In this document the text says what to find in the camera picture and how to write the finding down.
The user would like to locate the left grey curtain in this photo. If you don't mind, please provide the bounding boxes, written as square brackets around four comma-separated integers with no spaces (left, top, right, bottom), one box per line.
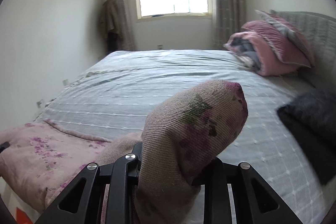
[101,0,137,51]

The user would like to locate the hanging clothes in corner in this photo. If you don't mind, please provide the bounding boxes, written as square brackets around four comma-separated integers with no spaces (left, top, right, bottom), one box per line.
[98,0,123,54]

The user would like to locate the black jacket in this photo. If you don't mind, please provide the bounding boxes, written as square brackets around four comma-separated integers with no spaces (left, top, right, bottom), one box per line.
[276,89,335,185]

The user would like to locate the grey pink pillow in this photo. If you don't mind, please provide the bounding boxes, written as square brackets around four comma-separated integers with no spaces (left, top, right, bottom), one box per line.
[255,10,315,67]

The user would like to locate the pink floral quilted garment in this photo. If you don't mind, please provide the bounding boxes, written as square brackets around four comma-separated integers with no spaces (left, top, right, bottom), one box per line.
[1,80,248,223]

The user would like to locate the white wall socket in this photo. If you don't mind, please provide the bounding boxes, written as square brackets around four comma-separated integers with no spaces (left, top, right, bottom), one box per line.
[37,99,45,109]
[63,79,69,87]

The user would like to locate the pink folded blanket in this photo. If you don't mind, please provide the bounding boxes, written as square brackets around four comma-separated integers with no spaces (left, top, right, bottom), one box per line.
[224,20,315,76]

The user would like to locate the grey quilted bedspread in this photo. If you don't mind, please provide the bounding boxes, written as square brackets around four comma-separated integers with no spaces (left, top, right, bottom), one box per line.
[38,50,335,223]

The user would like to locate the grey padded headboard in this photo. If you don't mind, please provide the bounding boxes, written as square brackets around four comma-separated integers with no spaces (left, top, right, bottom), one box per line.
[271,10,336,90]

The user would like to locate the red box on floor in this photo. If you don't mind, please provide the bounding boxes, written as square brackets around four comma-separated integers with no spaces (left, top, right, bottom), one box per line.
[16,207,34,224]

